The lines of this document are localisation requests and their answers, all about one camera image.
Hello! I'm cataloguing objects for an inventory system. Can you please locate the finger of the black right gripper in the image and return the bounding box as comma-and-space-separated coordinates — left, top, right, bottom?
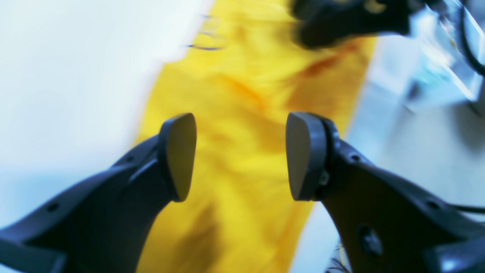
291, 0, 411, 49

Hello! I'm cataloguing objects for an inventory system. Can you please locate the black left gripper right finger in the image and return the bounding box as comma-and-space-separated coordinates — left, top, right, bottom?
286, 112, 485, 273

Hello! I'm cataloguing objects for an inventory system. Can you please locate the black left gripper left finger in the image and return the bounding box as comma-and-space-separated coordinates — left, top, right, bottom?
0, 113, 197, 273

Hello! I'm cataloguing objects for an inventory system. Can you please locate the yellow T-shirt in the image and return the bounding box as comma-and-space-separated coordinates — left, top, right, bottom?
137, 0, 377, 273

